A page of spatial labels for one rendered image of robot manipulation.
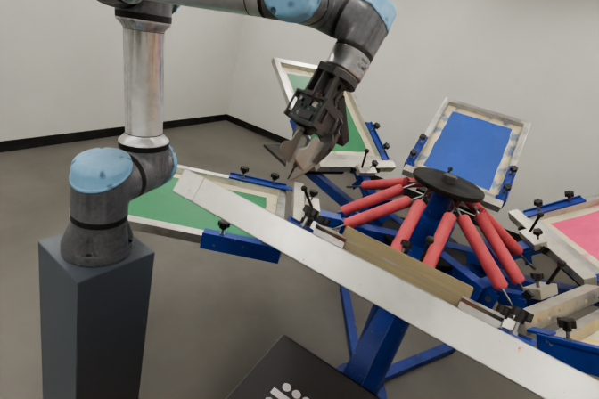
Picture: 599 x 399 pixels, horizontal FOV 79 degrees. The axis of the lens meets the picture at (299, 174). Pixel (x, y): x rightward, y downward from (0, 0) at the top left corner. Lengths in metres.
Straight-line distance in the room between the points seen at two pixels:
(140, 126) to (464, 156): 2.11
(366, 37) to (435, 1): 4.43
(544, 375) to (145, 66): 0.85
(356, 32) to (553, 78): 4.36
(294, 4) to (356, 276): 0.38
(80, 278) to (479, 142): 2.40
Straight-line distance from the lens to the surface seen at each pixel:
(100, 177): 0.84
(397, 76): 5.11
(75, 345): 1.03
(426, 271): 1.04
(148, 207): 1.64
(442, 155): 2.58
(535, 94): 4.96
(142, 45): 0.90
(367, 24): 0.70
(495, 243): 1.69
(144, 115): 0.92
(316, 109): 0.63
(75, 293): 0.93
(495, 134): 2.84
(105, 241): 0.92
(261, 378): 1.07
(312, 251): 0.45
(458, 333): 0.44
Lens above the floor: 1.78
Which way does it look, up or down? 22 degrees down
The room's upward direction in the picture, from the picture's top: 15 degrees clockwise
